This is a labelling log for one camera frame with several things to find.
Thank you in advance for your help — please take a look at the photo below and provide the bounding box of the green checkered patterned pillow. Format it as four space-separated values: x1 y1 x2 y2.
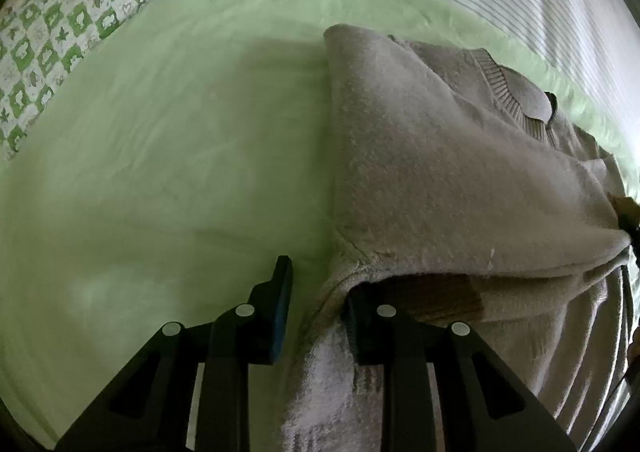
0 0 165 163

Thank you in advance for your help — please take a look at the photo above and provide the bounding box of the light green bed sheet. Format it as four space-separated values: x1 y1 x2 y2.
0 0 640 450

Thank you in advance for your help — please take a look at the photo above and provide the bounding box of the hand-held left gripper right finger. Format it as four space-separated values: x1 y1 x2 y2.
345 282 579 452

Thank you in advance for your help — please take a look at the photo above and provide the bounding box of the grey knit sweater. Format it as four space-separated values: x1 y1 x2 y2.
280 24 640 452

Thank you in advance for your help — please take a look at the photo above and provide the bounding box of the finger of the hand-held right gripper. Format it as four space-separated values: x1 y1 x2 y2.
611 194 640 253

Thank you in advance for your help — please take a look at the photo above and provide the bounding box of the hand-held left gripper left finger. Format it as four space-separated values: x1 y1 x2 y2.
54 255 294 452

